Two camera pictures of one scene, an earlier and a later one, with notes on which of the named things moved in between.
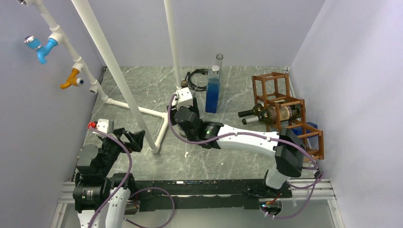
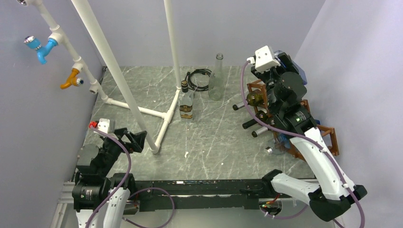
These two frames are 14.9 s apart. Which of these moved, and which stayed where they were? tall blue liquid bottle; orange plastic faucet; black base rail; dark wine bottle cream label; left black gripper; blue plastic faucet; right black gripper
Moved: tall blue liquid bottle; right black gripper; dark wine bottle cream label
Stayed: blue plastic faucet; orange plastic faucet; black base rail; left black gripper
